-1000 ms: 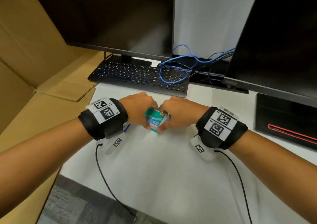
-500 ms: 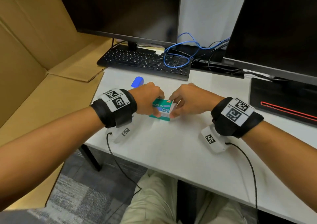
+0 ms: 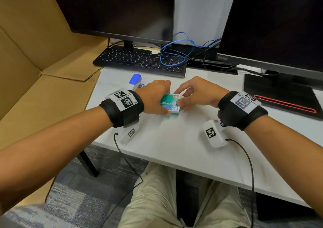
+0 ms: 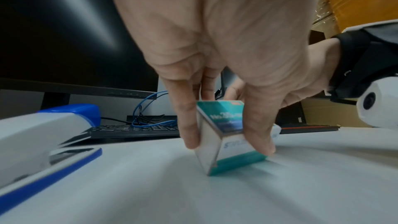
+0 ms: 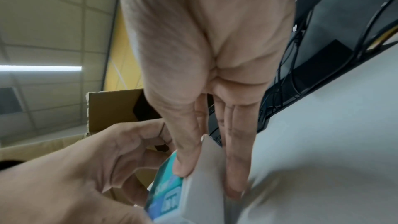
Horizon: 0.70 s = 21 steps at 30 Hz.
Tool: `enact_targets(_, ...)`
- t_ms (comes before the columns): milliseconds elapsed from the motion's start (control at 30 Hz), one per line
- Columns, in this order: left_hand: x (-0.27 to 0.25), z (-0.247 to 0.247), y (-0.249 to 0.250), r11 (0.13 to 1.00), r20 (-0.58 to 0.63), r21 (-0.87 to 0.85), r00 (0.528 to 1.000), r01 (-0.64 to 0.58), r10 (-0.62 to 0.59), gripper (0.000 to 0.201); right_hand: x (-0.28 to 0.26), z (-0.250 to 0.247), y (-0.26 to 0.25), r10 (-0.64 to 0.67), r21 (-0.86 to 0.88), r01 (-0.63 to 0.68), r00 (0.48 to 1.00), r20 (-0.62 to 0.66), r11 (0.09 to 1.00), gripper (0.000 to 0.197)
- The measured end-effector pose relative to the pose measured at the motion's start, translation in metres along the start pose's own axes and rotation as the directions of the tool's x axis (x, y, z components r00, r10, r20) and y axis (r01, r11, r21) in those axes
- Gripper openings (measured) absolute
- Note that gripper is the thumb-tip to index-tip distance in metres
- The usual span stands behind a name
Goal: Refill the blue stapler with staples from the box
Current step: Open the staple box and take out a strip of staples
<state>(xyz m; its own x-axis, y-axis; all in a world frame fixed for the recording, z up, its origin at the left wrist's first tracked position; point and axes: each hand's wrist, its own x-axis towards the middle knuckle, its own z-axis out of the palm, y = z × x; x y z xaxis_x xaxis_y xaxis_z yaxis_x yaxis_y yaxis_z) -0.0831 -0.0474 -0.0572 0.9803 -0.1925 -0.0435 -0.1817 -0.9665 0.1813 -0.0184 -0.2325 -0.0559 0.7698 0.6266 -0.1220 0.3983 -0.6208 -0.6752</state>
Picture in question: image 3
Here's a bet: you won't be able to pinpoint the person's right hand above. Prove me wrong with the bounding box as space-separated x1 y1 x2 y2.
174 76 230 111

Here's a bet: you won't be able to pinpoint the person's left hand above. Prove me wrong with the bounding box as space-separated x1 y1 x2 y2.
135 80 171 116

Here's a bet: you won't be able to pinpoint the green staple box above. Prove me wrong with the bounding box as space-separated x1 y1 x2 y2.
160 93 181 115

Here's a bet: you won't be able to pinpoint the person's right forearm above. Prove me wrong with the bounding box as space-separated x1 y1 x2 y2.
244 114 323 219

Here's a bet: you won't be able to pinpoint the person's left forearm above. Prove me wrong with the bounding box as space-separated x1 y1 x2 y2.
0 106 114 216

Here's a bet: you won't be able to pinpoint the black dock device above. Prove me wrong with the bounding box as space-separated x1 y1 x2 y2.
186 55 238 75

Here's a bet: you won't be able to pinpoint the blue and white stapler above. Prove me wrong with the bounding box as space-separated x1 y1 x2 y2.
127 74 145 92

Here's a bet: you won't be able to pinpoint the black left wrist band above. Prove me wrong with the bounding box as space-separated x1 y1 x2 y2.
99 89 145 128

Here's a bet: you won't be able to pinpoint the black wrist band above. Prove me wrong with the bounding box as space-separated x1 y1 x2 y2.
99 89 145 128
217 91 268 131

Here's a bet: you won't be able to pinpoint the black right wrist band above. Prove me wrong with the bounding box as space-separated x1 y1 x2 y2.
217 91 268 131

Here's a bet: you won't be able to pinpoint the black keyboard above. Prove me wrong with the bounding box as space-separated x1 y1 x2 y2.
92 45 188 79

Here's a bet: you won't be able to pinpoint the person's beige trousers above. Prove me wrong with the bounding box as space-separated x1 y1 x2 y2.
117 161 253 228

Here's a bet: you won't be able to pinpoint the black monitor base red stripe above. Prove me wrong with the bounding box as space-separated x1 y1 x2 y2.
243 73 323 119

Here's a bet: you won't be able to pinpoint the black table leg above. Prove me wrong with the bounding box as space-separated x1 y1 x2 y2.
77 150 100 178

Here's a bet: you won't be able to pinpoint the black monitor with grey bezel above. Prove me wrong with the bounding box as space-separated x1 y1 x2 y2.
217 0 323 82

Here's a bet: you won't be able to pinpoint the brown cardboard box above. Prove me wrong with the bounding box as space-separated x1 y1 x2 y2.
0 0 109 212

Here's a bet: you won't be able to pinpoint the black box under table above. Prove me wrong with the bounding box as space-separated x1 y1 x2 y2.
256 192 316 221

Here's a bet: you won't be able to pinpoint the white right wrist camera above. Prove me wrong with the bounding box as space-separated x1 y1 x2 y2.
202 119 229 149

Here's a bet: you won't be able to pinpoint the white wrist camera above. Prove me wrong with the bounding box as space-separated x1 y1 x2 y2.
202 119 229 149
120 122 142 145

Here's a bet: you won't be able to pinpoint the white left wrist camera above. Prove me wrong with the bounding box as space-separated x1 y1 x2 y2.
120 122 142 145

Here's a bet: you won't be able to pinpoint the blue network cable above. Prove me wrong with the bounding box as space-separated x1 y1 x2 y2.
159 32 222 67

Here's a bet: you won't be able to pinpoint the black left wrist camera cable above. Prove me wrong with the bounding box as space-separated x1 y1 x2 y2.
100 132 144 228

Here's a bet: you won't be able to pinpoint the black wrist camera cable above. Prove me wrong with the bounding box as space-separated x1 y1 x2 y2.
100 132 144 228
225 139 254 228

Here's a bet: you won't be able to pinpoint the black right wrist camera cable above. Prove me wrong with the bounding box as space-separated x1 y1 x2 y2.
225 139 254 228

